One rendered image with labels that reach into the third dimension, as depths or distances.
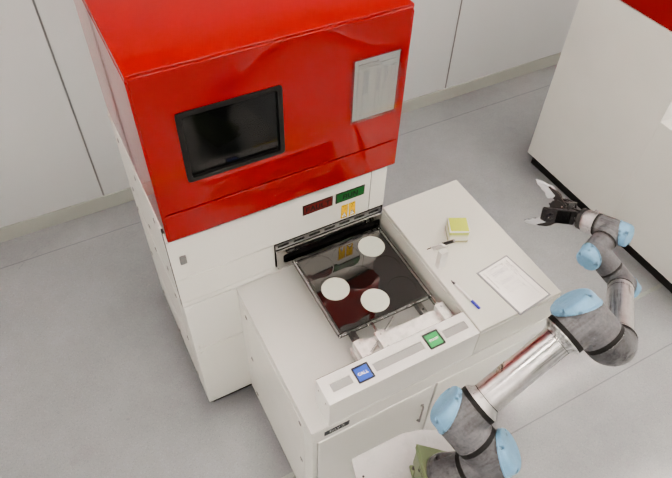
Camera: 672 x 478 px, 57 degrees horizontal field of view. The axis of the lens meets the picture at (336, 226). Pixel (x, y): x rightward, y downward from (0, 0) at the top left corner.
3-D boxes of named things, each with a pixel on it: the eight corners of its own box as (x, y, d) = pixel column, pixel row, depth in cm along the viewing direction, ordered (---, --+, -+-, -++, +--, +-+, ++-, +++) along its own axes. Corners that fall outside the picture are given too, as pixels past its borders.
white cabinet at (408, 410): (252, 392, 286) (235, 289, 226) (425, 313, 318) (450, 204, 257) (313, 522, 249) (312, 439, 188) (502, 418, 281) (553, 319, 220)
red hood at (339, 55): (106, 108, 229) (57, -52, 185) (301, 56, 256) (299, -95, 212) (168, 245, 186) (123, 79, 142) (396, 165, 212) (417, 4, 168)
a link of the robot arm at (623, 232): (622, 237, 185) (637, 219, 188) (588, 224, 193) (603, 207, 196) (622, 254, 191) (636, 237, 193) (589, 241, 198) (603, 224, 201)
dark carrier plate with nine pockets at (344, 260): (296, 261, 225) (296, 260, 224) (377, 230, 236) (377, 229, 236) (340, 333, 205) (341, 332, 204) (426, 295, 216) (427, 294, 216)
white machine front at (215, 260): (181, 303, 220) (160, 229, 190) (376, 227, 247) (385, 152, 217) (183, 309, 218) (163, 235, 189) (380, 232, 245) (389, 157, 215)
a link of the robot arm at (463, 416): (464, 467, 156) (633, 330, 152) (426, 424, 155) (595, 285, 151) (455, 446, 168) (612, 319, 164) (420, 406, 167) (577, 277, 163)
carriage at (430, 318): (349, 351, 205) (350, 347, 203) (440, 310, 217) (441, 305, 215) (361, 371, 200) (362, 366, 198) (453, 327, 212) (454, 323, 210)
